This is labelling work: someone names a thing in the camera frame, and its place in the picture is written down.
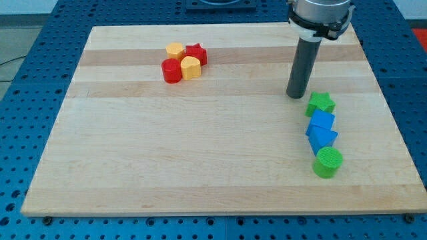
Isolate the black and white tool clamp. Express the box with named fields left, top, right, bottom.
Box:
left=288, top=4, right=356, bottom=42

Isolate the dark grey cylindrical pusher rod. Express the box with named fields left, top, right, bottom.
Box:
left=286, top=38, right=320, bottom=99

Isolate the blue cube block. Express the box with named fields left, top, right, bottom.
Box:
left=306, top=109, right=336, bottom=136

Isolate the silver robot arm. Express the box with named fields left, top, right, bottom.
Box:
left=286, top=0, right=356, bottom=99

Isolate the blue triangle block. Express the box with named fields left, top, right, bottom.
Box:
left=308, top=126, right=338, bottom=155

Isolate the green star block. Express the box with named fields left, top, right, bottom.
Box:
left=305, top=91, right=336, bottom=117

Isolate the red star block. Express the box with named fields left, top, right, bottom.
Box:
left=185, top=43, right=207, bottom=66

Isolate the green cylinder block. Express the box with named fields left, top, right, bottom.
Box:
left=312, top=147, right=344, bottom=179

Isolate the yellow heart block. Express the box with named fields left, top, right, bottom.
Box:
left=181, top=56, right=201, bottom=80

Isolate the yellow hexagon block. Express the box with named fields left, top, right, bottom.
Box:
left=165, top=42, right=185, bottom=61

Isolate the red cylinder block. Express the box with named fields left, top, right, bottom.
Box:
left=161, top=58, right=182, bottom=84

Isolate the light wooden board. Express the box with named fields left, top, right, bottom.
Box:
left=21, top=23, right=426, bottom=217

